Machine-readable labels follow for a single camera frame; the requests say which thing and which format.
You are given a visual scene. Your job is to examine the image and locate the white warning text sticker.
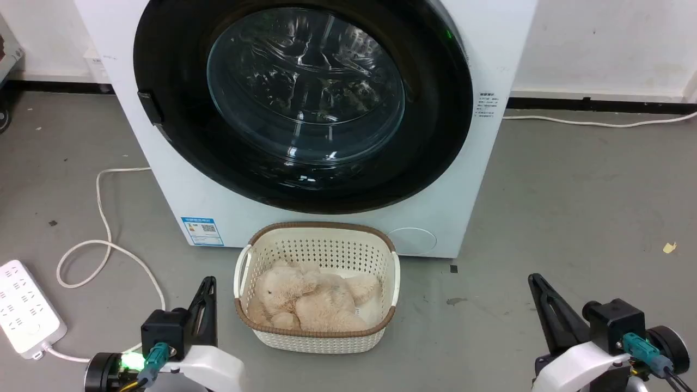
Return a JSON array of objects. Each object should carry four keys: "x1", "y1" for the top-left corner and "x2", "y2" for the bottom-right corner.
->
[{"x1": 475, "y1": 91, "x2": 497, "y2": 118}]

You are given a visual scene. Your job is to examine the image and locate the round white filter cover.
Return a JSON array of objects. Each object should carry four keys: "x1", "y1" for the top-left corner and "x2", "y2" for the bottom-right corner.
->
[{"x1": 388, "y1": 228, "x2": 437, "y2": 254}]

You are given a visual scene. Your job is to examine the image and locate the white front-load washing machine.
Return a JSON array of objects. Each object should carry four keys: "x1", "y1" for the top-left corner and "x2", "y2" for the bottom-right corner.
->
[{"x1": 74, "y1": 0, "x2": 540, "y2": 259}]

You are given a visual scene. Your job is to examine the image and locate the thin white floor cable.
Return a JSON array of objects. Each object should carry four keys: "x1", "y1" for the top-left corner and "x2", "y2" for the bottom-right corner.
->
[{"x1": 502, "y1": 111, "x2": 697, "y2": 128}]

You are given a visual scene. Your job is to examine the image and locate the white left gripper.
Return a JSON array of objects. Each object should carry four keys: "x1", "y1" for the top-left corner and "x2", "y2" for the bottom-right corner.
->
[{"x1": 158, "y1": 277, "x2": 247, "y2": 392}]

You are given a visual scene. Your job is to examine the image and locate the round black glass washer door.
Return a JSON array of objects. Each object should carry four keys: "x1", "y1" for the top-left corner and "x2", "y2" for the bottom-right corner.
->
[{"x1": 133, "y1": 0, "x2": 473, "y2": 215}]

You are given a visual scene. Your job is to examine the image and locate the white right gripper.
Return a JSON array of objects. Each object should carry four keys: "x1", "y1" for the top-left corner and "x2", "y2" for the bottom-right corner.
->
[{"x1": 528, "y1": 273, "x2": 633, "y2": 392}]

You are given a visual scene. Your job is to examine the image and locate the beige plush teddy bear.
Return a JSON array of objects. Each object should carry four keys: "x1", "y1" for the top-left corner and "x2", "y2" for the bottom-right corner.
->
[{"x1": 248, "y1": 260, "x2": 382, "y2": 333}]

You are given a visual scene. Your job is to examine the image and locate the cream perforated laundry basket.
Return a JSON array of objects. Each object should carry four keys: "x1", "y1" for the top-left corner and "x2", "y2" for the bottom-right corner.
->
[{"x1": 234, "y1": 222, "x2": 401, "y2": 354}]

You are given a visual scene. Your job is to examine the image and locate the teal connector cable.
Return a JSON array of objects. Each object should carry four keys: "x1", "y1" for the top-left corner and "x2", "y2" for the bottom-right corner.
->
[
  {"x1": 117, "y1": 342, "x2": 170, "y2": 392},
  {"x1": 622, "y1": 332, "x2": 697, "y2": 392}
]

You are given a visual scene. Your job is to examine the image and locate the white power strip cable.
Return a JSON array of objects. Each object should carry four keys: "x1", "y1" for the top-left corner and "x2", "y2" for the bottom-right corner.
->
[{"x1": 42, "y1": 166, "x2": 167, "y2": 364}]

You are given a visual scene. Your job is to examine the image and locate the right teal connector cable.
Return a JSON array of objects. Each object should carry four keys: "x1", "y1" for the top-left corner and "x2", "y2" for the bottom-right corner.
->
[{"x1": 622, "y1": 332, "x2": 697, "y2": 392}]

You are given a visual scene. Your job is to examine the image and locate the white power strip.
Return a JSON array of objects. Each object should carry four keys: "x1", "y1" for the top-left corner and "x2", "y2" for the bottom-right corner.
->
[{"x1": 0, "y1": 260, "x2": 68, "y2": 360}]

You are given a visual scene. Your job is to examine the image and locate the blue energy label sticker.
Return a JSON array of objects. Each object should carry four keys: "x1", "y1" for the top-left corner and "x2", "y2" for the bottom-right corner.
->
[{"x1": 181, "y1": 217, "x2": 224, "y2": 247}]

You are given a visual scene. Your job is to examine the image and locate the left teal connector cable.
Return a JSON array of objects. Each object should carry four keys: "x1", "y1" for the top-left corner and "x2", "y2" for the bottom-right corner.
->
[{"x1": 117, "y1": 342, "x2": 170, "y2": 392}]

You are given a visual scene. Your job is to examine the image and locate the grey shelf unit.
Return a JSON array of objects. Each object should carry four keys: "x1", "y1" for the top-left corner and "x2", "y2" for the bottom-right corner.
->
[{"x1": 0, "y1": 14, "x2": 25, "y2": 88}]

